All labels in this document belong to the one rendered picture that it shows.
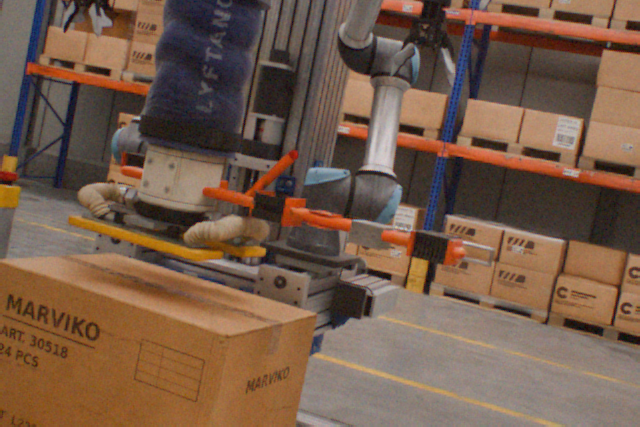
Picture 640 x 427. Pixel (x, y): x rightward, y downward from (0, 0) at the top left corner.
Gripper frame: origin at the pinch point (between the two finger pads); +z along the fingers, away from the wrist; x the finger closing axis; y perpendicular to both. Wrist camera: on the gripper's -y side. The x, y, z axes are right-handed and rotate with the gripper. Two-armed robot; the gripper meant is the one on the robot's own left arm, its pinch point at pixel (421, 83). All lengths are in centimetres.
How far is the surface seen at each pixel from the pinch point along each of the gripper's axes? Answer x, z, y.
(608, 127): 29, -54, -679
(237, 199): -24, 34, 38
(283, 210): -13, 34, 40
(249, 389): -11, 71, 43
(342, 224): 0, 34, 40
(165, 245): -33, 46, 48
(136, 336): -33, 64, 53
